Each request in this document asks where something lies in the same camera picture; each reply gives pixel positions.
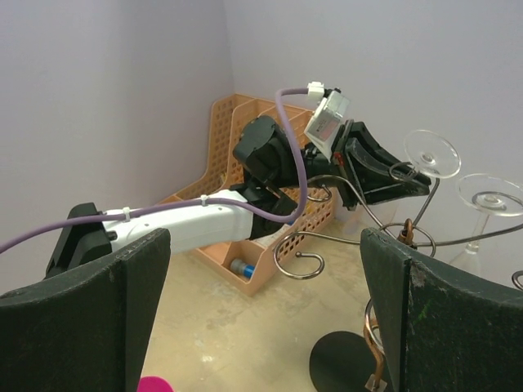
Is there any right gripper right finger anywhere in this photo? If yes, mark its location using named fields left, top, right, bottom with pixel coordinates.
left=360, top=229, right=522, bottom=391

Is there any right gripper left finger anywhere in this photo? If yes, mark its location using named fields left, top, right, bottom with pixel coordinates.
left=1, top=229, right=171, bottom=391

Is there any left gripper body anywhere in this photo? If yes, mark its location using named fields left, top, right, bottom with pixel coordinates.
left=302, top=120, right=355, bottom=208

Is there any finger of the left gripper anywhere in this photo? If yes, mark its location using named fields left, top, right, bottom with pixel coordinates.
left=360, top=173, right=431, bottom=205
left=345, top=122, right=425, bottom=190

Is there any clear tall flute glass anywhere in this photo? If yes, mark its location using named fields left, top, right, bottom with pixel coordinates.
left=347, top=130, right=461, bottom=211

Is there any clear short wine glass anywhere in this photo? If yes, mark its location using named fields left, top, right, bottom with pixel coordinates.
left=449, top=173, right=522, bottom=276

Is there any pink plastic wine glass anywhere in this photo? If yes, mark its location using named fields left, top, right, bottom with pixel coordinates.
left=136, top=376, right=175, bottom=392

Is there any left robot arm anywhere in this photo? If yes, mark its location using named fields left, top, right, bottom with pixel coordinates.
left=45, top=115, right=431, bottom=278

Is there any metal wine glass rack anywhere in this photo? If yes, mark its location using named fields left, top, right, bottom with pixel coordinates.
left=272, top=161, right=523, bottom=392

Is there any peach plastic file organizer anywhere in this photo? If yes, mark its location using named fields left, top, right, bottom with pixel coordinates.
left=157, top=93, right=352, bottom=298

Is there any blue capped small bottle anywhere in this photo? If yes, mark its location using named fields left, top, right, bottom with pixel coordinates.
left=230, top=258, right=255, bottom=279

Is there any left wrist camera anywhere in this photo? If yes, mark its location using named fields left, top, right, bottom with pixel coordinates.
left=304, top=82, right=350, bottom=160

